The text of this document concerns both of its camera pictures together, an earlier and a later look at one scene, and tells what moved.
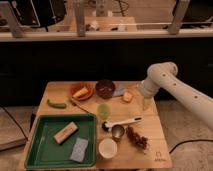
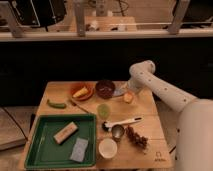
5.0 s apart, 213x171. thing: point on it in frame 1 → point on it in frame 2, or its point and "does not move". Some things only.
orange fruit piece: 127,96 does not move
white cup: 107,148 does not move
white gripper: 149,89 → 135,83
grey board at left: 15,124 does not move
